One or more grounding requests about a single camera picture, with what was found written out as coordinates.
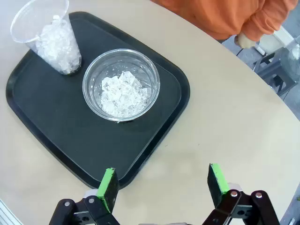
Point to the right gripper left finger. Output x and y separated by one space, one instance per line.
109 187

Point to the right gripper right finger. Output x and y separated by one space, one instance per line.
216 185

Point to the short wide clear plastic cup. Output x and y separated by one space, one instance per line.
122 93

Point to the tall clear plastic cup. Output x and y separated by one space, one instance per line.
58 47

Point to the person left forearm orange sleeve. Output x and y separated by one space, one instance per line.
264 21

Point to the person left hand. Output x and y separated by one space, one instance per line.
245 41

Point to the black plastic tray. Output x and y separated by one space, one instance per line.
58 117

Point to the white side table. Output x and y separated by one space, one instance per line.
269 43

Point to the person in orange hoodie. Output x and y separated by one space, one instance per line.
211 14

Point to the silver ribbed metal rail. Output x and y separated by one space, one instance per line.
8 214

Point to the dark grey metal frame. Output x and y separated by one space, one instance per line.
274 70

